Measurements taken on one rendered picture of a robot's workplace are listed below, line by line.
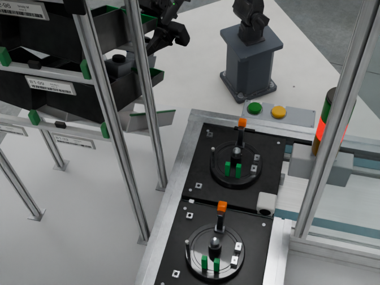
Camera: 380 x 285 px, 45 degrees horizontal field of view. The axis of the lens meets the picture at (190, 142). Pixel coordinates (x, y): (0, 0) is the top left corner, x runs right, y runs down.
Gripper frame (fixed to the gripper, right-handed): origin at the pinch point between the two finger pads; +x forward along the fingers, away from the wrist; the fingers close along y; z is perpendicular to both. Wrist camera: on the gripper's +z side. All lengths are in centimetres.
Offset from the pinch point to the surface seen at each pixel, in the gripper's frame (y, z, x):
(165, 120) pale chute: 2.6, -23.3, 8.3
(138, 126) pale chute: 5.7, -8.9, 16.5
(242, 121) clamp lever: 22.0, -24.2, 0.0
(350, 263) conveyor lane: 59, -43, 18
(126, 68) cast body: 1.7, 1.8, 8.1
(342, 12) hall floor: -18, -180, -156
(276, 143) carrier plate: 28.9, -36.4, -2.1
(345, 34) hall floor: -8, -175, -136
